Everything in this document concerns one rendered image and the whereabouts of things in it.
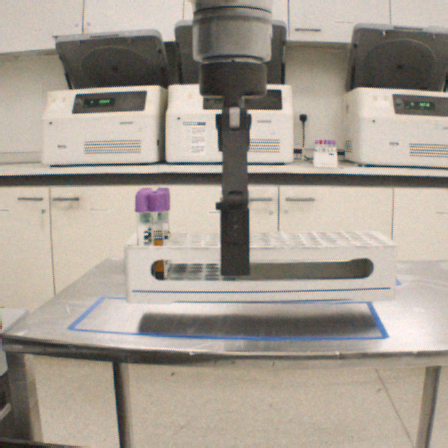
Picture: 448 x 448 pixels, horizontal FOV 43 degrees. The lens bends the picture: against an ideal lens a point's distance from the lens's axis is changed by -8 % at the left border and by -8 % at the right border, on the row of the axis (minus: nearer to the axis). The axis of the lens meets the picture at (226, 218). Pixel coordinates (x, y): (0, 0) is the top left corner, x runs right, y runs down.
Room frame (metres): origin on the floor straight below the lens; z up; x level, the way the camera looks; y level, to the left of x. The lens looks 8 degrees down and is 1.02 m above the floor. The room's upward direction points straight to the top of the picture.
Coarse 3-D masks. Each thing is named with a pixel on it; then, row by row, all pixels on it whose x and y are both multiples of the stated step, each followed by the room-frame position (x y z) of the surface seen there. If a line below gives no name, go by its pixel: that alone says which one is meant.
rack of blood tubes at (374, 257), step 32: (128, 256) 0.62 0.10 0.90; (160, 256) 0.62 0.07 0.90; (192, 256) 0.62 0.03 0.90; (256, 256) 0.62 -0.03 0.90; (288, 256) 0.62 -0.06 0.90; (320, 256) 0.62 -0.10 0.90; (352, 256) 0.62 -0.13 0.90; (384, 256) 0.62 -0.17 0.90; (128, 288) 0.62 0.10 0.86; (160, 288) 0.62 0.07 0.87; (192, 288) 0.62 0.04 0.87; (224, 288) 0.62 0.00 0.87; (256, 288) 0.62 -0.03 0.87; (288, 288) 0.62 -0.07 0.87; (320, 288) 0.62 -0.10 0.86
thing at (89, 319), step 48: (96, 288) 0.79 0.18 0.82; (432, 288) 0.77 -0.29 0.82; (48, 336) 0.58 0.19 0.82; (96, 336) 0.59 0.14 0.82; (144, 336) 0.59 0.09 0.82; (192, 336) 0.59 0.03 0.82; (240, 336) 0.60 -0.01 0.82; (288, 336) 0.59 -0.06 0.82; (336, 336) 0.59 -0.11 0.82; (384, 336) 0.58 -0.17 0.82; (432, 336) 0.57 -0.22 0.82; (432, 384) 0.94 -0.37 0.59
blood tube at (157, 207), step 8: (152, 200) 0.63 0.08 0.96; (160, 200) 0.63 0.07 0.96; (152, 208) 0.63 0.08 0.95; (160, 208) 0.63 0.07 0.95; (152, 216) 0.63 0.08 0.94; (160, 216) 0.63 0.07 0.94; (152, 224) 0.63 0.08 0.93; (160, 224) 0.63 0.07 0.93; (152, 232) 0.63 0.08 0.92; (160, 232) 0.63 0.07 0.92; (152, 240) 0.63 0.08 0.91; (160, 240) 0.63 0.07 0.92; (160, 264) 0.63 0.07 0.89; (160, 272) 0.63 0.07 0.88
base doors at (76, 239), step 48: (0, 192) 2.63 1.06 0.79; (48, 192) 2.62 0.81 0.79; (96, 192) 2.61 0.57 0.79; (192, 192) 2.59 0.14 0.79; (288, 192) 2.57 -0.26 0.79; (336, 192) 2.56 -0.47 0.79; (384, 192) 2.55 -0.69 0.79; (432, 192) 2.54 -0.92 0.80; (0, 240) 2.64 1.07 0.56; (48, 240) 2.62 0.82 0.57; (96, 240) 2.61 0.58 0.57; (432, 240) 2.54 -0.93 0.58; (0, 288) 2.64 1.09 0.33; (48, 288) 2.62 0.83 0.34
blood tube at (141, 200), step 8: (136, 200) 0.63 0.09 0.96; (144, 200) 0.63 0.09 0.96; (136, 208) 0.63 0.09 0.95; (144, 208) 0.63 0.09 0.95; (136, 216) 0.63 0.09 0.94; (144, 216) 0.63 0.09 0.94; (136, 224) 0.63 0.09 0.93; (144, 224) 0.63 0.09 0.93; (136, 232) 0.63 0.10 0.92; (144, 232) 0.63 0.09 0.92; (136, 240) 0.63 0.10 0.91; (144, 240) 0.63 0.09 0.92
